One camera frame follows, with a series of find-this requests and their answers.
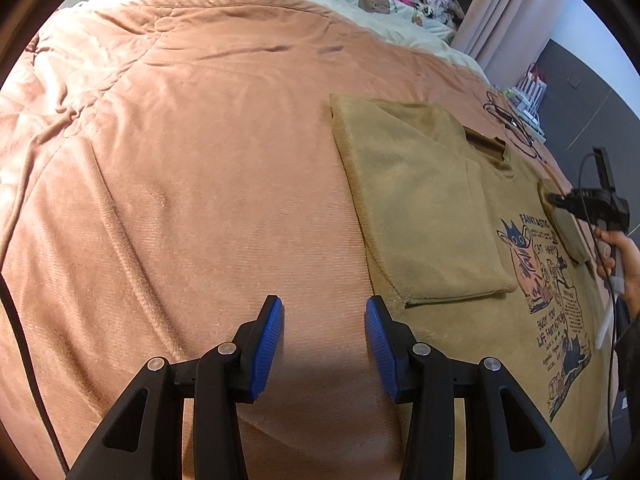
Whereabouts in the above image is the brown printed t-shirt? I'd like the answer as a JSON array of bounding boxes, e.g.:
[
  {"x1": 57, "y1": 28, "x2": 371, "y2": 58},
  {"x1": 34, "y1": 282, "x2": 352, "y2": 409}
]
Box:
[{"x1": 330, "y1": 92, "x2": 617, "y2": 466}]

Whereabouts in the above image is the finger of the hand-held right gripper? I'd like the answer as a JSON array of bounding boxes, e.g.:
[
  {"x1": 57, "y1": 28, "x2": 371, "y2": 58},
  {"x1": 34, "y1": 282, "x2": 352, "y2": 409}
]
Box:
[{"x1": 547, "y1": 190, "x2": 584, "y2": 219}]

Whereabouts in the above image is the pink curtain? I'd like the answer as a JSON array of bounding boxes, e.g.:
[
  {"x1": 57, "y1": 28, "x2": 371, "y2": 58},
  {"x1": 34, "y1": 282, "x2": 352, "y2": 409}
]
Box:
[{"x1": 452, "y1": 0, "x2": 547, "y2": 86}]

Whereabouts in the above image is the person's right hand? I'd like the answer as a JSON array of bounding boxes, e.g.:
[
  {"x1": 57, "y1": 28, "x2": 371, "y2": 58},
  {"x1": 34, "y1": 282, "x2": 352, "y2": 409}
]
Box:
[{"x1": 593, "y1": 229, "x2": 640, "y2": 307}]

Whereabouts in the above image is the red striped box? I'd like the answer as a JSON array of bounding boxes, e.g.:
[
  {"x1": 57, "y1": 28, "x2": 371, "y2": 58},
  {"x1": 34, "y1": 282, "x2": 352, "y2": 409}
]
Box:
[{"x1": 515, "y1": 62, "x2": 549, "y2": 111}]

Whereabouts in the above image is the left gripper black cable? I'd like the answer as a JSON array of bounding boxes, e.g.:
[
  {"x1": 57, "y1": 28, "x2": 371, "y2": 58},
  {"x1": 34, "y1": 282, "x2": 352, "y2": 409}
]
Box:
[{"x1": 0, "y1": 270, "x2": 70, "y2": 480}]

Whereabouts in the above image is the black cables bundle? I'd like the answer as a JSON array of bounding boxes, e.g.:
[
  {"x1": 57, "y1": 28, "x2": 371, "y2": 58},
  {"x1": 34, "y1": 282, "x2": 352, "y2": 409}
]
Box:
[{"x1": 482, "y1": 89, "x2": 549, "y2": 164}]

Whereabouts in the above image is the peach fleece blanket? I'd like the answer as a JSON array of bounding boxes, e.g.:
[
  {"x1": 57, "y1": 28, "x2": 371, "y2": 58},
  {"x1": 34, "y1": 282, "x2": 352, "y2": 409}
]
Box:
[{"x1": 0, "y1": 0, "x2": 621, "y2": 480}]

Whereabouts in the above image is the white drawer unit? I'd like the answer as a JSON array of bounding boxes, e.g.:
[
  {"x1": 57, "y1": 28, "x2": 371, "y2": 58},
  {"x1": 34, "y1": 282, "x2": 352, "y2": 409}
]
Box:
[{"x1": 505, "y1": 87, "x2": 548, "y2": 142}]

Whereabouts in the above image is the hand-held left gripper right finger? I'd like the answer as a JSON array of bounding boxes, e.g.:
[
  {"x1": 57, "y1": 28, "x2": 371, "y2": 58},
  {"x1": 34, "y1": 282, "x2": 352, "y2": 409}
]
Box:
[{"x1": 365, "y1": 295, "x2": 581, "y2": 480}]

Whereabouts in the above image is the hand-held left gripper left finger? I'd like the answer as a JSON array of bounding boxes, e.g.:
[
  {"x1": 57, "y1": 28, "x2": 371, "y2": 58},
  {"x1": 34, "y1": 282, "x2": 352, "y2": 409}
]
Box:
[{"x1": 65, "y1": 295, "x2": 285, "y2": 480}]

